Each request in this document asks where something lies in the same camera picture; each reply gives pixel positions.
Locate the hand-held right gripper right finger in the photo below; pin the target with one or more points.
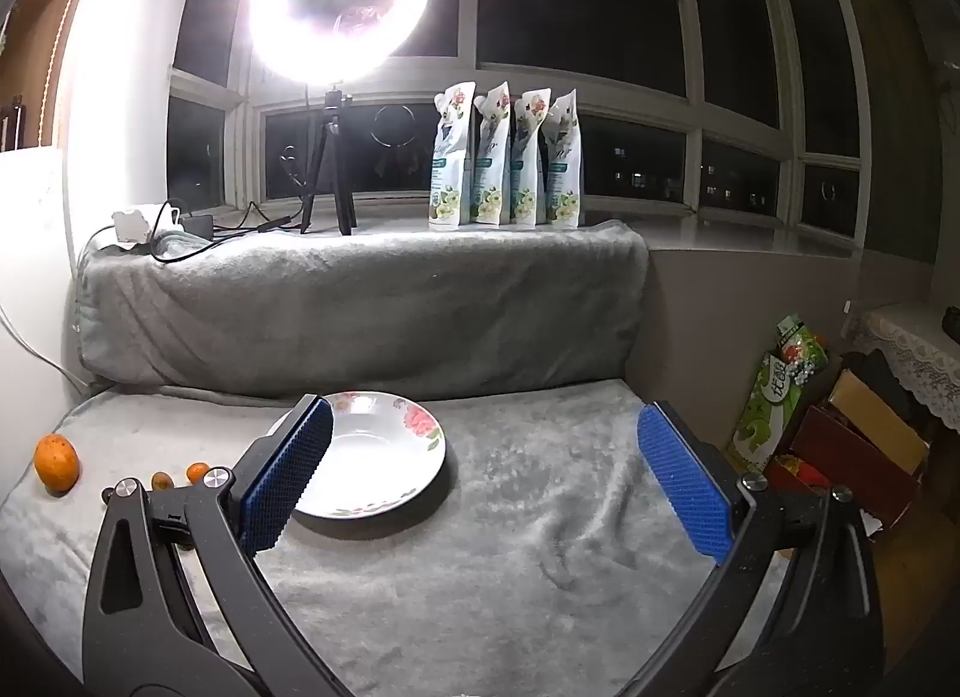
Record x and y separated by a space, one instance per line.
686 479

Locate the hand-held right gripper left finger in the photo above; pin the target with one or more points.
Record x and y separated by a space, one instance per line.
289 472

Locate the floral white plate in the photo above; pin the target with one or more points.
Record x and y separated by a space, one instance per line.
375 457

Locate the small kumquat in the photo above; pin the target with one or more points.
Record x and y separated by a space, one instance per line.
198 472

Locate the brown longan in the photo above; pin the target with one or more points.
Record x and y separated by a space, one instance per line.
160 480

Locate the speckled orange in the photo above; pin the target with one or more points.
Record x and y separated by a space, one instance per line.
56 464

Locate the green printed carton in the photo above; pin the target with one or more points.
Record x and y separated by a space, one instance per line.
769 397

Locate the dark red-brown box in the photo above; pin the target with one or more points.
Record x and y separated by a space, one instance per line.
847 457

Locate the grey fleece cushion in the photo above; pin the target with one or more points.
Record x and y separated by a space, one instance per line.
360 307

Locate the tan cardboard box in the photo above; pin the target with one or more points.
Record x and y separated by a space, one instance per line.
877 404

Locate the lace tablecloth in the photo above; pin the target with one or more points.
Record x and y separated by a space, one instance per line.
907 337

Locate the black power adapter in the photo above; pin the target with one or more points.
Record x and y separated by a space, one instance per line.
196 223

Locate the white power strip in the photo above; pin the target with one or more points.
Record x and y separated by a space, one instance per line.
133 224

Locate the white side panel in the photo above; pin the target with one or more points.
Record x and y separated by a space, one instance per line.
30 254

